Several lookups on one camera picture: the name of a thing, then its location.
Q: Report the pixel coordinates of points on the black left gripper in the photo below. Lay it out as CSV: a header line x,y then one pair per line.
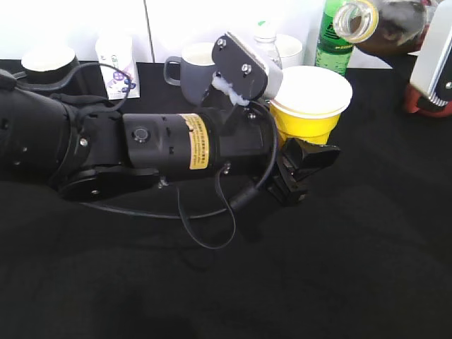
x,y
196,144

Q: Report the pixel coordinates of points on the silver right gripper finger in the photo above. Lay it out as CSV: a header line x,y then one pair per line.
x,y
429,73

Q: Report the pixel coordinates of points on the yellow paper cup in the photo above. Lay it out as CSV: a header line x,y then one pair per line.
x,y
309,103

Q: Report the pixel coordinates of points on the cola bottle red label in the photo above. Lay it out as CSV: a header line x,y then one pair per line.
x,y
384,28

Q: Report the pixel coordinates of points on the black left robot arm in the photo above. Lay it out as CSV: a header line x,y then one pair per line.
x,y
87,149

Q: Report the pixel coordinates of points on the green sprite bottle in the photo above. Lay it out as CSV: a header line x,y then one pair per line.
x,y
332,51

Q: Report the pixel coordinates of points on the white purple paper cup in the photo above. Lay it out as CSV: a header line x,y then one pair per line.
x,y
120,73

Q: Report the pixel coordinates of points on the red mug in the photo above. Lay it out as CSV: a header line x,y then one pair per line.
x,y
412,105

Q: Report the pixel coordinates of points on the white mug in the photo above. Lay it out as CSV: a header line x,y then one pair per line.
x,y
290,50

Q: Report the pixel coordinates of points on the clear water bottle green label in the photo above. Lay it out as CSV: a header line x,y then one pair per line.
x,y
265,37

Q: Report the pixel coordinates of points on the grey mug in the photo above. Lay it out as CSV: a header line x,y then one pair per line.
x,y
196,69

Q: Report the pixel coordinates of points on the black mug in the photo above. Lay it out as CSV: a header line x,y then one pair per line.
x,y
47,64

